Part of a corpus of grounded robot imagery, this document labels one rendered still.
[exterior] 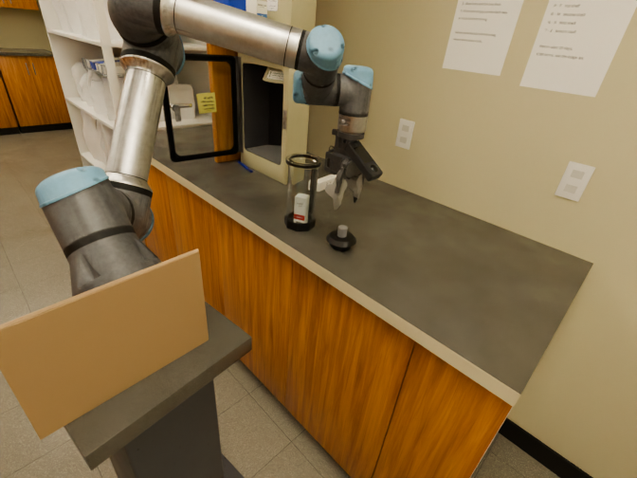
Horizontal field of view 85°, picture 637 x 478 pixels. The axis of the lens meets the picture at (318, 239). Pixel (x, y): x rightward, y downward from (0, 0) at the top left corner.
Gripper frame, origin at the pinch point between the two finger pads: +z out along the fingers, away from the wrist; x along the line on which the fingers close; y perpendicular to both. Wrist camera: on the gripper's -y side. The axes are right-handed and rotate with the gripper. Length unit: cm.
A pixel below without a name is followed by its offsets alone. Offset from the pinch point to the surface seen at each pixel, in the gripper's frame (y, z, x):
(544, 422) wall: -70, 88, -60
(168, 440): -8, 35, 62
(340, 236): -0.3, 10.2, 1.6
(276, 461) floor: 0, 108, 23
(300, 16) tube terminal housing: 47, -46, -21
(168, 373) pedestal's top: -10, 14, 59
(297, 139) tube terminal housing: 47, -4, -23
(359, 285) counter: -16.2, 14.2, 11.3
